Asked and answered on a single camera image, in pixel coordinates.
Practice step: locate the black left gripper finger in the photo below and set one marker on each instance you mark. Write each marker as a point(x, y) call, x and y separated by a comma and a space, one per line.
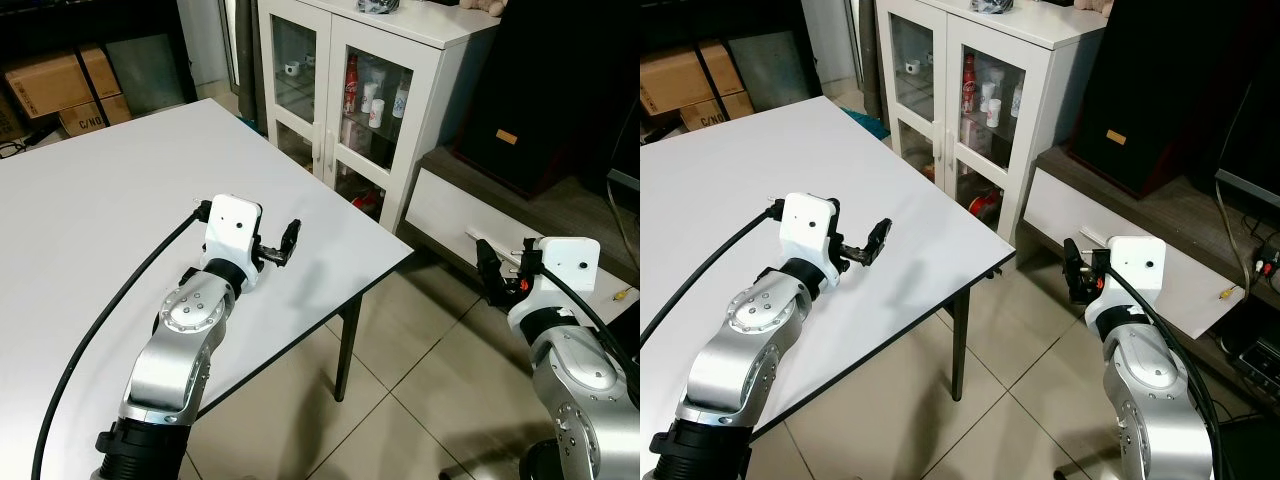
point(878, 236)
point(281, 259)
point(866, 260)
point(291, 234)

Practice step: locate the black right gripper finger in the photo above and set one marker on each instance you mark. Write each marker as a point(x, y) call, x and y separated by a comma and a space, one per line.
point(501, 288)
point(1069, 265)
point(487, 268)
point(1082, 284)

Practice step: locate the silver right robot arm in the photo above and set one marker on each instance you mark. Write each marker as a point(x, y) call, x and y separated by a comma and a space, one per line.
point(585, 385)
point(1150, 385)

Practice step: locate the low white drawer bench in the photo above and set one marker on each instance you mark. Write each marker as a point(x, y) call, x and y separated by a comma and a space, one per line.
point(450, 205)
point(1060, 205)

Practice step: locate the red object behind glass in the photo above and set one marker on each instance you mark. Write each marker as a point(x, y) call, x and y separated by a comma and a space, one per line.
point(986, 206)
point(367, 205)

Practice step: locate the black table leg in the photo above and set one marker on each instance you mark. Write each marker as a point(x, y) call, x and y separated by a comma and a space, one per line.
point(960, 345)
point(347, 350)

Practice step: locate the black flat screen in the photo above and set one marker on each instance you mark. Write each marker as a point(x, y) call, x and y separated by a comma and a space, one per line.
point(1250, 150)
point(624, 180)

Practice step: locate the white paper cup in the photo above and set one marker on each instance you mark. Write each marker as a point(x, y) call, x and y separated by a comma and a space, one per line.
point(994, 113)
point(987, 92)
point(377, 114)
point(369, 97)

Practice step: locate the red cola bottle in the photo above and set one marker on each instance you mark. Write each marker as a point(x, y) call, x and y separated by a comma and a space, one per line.
point(351, 88)
point(969, 86)

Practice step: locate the small white mug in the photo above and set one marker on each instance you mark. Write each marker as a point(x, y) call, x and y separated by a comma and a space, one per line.
point(291, 69)
point(911, 67)

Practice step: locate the black electronic device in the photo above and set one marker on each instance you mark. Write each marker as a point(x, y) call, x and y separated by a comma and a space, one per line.
point(1250, 345)

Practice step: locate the white bottle blue print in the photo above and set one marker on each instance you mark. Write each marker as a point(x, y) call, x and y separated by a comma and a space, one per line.
point(1018, 100)
point(402, 100)

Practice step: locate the small printed cardboard box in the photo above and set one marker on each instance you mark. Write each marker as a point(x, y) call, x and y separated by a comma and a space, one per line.
point(718, 110)
point(95, 113)

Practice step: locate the large black speaker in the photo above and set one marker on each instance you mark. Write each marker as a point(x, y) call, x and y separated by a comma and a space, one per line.
point(1150, 80)
point(550, 80)

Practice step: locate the grey flat panel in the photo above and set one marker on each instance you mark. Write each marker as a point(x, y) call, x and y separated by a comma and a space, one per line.
point(768, 68)
point(145, 72)

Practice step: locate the white glass door cabinet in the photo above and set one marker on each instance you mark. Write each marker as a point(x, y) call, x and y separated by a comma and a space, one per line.
point(1050, 55)
point(430, 60)

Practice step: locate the large brown cardboard box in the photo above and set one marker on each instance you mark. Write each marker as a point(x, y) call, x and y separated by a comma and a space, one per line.
point(680, 78)
point(55, 82)

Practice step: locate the grey patterned object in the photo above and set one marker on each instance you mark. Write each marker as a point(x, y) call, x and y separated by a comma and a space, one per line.
point(990, 5)
point(378, 5)

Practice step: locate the beige plush toy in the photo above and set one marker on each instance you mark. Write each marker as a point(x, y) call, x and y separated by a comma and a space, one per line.
point(1098, 6)
point(485, 6)

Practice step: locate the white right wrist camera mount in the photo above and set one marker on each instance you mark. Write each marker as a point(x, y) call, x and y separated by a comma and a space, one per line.
point(565, 268)
point(1135, 265)

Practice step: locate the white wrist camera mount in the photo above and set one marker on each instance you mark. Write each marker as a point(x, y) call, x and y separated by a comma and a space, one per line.
point(1135, 265)
point(232, 228)
point(808, 226)
point(565, 268)

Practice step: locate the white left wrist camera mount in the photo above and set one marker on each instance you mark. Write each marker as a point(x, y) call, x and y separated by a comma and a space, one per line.
point(808, 226)
point(232, 228)

